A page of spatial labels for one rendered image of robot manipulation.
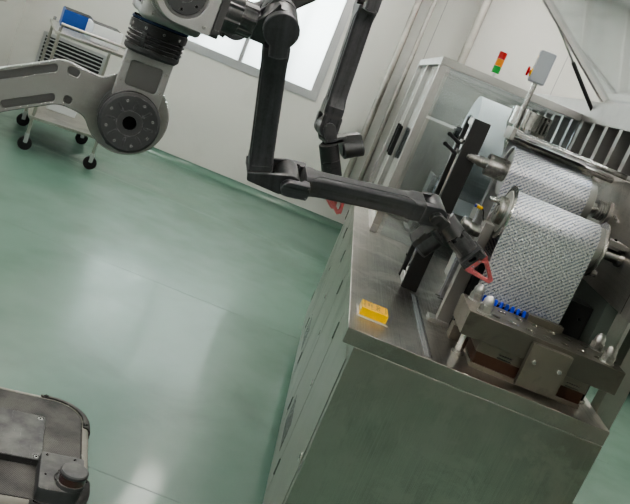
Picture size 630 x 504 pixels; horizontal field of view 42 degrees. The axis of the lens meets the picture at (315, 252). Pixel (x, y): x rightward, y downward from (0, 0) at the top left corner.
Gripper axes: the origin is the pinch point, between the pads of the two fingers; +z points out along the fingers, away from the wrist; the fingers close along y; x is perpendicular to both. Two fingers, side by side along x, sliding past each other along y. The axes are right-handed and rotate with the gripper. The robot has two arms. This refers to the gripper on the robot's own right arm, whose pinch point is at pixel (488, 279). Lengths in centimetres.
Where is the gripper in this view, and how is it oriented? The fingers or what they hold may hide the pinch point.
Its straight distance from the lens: 216.1
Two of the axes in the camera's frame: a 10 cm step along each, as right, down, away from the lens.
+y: -0.5, 2.2, -9.7
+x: 7.9, -5.9, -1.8
